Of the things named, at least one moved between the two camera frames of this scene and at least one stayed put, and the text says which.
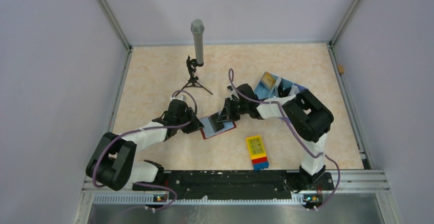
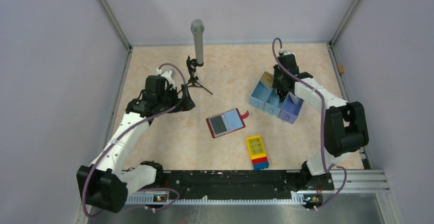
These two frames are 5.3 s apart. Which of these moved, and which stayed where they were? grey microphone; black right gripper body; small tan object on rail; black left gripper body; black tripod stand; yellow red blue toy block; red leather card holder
Moved: red leather card holder; black right gripper body; black left gripper body
Stayed: grey microphone; yellow red blue toy block; black tripod stand; small tan object on rail
